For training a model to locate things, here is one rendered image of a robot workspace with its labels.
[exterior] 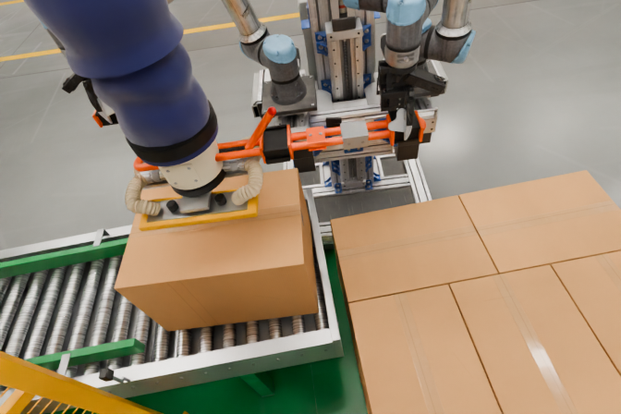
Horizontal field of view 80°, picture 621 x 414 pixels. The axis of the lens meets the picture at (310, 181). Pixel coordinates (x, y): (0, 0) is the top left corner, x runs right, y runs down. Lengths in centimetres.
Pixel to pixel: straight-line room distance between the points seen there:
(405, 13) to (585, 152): 235
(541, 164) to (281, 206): 199
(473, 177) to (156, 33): 220
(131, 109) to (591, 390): 154
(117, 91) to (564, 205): 172
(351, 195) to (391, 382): 112
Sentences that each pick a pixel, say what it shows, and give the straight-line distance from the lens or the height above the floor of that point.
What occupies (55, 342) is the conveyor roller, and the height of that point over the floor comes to 55.
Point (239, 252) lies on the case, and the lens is 122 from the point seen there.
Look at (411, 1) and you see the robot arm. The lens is 82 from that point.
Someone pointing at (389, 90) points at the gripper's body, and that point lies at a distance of 94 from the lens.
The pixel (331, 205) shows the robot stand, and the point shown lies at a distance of 217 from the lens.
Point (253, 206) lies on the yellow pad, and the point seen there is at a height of 114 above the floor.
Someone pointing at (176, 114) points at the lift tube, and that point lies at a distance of 89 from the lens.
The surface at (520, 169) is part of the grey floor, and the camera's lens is 278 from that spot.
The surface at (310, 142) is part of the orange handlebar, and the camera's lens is 100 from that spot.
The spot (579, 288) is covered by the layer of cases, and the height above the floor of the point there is 54.
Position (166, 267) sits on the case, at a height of 95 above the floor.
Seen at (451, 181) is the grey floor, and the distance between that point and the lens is 259.
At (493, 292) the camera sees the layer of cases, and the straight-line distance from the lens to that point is 161.
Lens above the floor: 196
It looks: 49 degrees down
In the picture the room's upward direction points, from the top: 11 degrees counter-clockwise
